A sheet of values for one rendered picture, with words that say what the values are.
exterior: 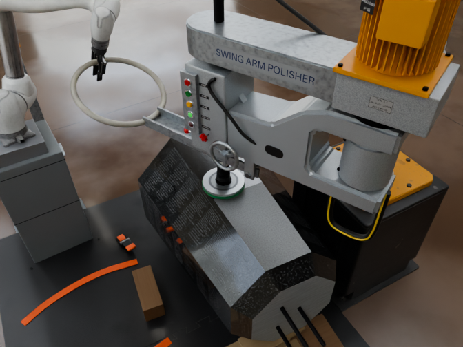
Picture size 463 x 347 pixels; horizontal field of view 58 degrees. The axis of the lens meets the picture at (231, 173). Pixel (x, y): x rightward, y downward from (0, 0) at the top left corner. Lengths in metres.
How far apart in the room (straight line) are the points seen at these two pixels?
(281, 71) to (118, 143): 2.67
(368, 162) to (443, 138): 2.80
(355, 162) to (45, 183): 1.85
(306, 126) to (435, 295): 1.77
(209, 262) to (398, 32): 1.32
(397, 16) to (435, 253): 2.26
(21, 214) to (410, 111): 2.25
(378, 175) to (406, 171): 0.95
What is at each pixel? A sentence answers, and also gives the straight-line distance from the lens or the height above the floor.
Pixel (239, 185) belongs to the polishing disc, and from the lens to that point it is 2.07.
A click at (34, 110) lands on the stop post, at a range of 3.73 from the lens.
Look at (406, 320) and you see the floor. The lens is 2.81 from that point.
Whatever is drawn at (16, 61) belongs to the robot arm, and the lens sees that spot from 2.68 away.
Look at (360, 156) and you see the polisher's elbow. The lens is 1.49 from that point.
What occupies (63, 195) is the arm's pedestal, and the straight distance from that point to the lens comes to 2.80.
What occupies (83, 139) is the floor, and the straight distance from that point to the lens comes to 4.07.
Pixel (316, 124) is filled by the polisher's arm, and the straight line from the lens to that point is 1.48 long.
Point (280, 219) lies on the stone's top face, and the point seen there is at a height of 0.82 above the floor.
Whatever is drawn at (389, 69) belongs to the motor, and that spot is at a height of 1.74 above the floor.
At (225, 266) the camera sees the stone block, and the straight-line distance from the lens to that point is 1.95.
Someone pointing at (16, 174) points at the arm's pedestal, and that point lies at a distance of 2.63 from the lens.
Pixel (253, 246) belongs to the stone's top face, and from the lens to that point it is 1.89.
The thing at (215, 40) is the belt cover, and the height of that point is 1.67.
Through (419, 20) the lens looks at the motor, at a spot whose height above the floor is 1.91.
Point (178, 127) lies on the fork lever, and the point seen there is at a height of 1.08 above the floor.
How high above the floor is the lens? 2.30
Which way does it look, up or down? 42 degrees down
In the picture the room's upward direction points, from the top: 1 degrees counter-clockwise
